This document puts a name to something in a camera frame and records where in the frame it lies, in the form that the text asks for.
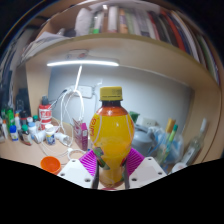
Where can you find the wooden shelf unit with books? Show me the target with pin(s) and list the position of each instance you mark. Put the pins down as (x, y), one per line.
(133, 43)

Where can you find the white light bar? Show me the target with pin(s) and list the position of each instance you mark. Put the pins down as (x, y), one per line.
(83, 63)

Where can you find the red and white canister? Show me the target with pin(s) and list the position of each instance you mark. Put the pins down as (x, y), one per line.
(45, 115)

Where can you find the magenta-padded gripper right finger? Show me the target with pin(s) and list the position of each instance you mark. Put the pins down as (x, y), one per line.
(146, 171)

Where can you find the green plastic bottle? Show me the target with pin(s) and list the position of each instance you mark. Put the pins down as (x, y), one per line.
(134, 116)

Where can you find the tall clear glass bottle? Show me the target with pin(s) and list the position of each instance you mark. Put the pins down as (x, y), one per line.
(195, 143)

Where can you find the white power strip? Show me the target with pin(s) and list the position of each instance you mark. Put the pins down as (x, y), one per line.
(81, 91)

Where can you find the yellow drink bottle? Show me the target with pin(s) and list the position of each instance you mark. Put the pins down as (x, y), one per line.
(111, 136)

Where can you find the orange plastic cup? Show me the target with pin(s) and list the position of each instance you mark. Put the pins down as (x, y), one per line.
(50, 164)

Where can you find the white bottle with blue cap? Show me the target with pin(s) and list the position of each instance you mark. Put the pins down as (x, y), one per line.
(14, 133)

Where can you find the brown bottle with green cap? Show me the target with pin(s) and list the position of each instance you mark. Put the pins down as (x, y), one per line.
(26, 136)

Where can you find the green-capped glass bottle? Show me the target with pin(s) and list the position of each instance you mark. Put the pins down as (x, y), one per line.
(174, 131)

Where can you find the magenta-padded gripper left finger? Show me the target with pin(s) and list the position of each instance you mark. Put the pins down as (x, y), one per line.
(75, 171)

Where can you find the black boxy device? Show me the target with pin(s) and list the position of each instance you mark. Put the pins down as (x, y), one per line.
(22, 101)

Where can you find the magenta pouch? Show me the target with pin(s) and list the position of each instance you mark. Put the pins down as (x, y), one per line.
(81, 135)

